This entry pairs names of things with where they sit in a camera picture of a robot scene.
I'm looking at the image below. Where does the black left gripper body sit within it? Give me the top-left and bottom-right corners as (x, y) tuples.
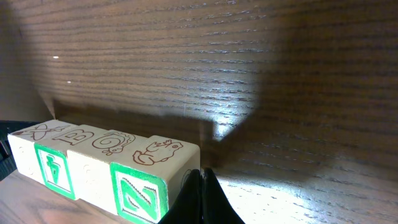
(1, 121), (40, 170)

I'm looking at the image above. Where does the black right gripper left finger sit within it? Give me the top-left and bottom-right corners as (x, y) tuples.
(159, 169), (202, 224)

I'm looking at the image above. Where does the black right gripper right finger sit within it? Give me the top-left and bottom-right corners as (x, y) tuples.
(201, 168), (244, 224)

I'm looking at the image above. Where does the wooden block with dots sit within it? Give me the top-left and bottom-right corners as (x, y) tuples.
(7, 119), (76, 184)

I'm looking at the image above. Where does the wooden block green edge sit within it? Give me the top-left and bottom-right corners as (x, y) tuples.
(34, 124), (106, 200)

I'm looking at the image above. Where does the wooden block green picture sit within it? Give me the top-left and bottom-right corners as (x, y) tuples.
(110, 136), (200, 223)

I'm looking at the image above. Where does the wooden block letter Y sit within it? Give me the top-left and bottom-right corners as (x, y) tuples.
(67, 128), (146, 215)

